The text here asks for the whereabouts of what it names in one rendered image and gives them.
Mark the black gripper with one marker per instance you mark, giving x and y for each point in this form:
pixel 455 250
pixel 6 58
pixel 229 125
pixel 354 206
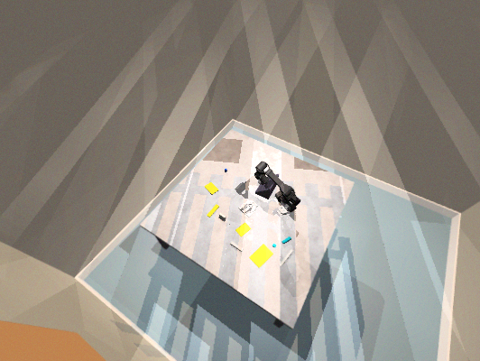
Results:
pixel 280 198

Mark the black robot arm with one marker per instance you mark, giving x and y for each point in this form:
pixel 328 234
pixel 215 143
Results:
pixel 287 191

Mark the yellow flat bar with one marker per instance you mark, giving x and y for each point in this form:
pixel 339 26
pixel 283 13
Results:
pixel 212 210

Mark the white plate with holes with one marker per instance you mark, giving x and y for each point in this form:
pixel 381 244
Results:
pixel 282 209

